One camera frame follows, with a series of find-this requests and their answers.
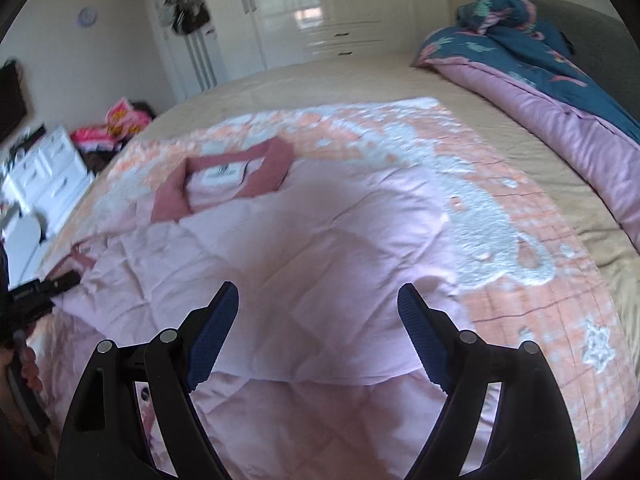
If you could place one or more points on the beige bed sheet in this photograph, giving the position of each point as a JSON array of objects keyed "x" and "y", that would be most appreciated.
[{"x": 390, "y": 77}]

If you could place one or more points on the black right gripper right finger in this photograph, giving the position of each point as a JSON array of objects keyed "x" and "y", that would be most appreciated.
[{"x": 504, "y": 416}]

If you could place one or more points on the blue and pink duvet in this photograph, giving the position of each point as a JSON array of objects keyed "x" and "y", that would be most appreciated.
[{"x": 499, "y": 50}]

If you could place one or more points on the white glossy wardrobe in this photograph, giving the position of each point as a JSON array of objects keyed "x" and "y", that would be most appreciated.
[{"x": 258, "y": 35}]

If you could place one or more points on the white drawer dresser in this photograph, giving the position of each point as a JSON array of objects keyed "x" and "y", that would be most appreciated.
[{"x": 49, "y": 181}]

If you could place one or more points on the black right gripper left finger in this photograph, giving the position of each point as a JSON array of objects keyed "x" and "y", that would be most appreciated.
[{"x": 62, "y": 283}]

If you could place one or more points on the white bedroom door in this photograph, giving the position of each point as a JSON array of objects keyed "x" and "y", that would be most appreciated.
[{"x": 193, "y": 63}]

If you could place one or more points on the person's left hand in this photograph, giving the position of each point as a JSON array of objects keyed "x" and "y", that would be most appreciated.
[{"x": 29, "y": 370}]

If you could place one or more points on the round wall clock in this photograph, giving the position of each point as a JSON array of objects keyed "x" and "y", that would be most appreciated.
[{"x": 87, "y": 17}]

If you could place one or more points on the pink quilted jacket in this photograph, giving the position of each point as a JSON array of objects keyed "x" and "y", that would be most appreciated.
[{"x": 318, "y": 378}]

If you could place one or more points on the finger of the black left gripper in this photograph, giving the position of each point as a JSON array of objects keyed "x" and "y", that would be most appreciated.
[{"x": 103, "y": 436}]

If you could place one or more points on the orange white plush blanket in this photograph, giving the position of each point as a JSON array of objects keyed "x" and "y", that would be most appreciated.
[{"x": 523, "y": 272}]

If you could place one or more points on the dark bags hanging on door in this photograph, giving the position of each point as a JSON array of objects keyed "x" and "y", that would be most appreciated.
[{"x": 183, "y": 17}]

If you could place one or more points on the black wall television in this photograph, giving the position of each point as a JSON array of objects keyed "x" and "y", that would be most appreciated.
[{"x": 12, "y": 104}]

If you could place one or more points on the grey upholstered headboard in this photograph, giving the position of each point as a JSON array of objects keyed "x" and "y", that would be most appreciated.
[{"x": 601, "y": 46}]

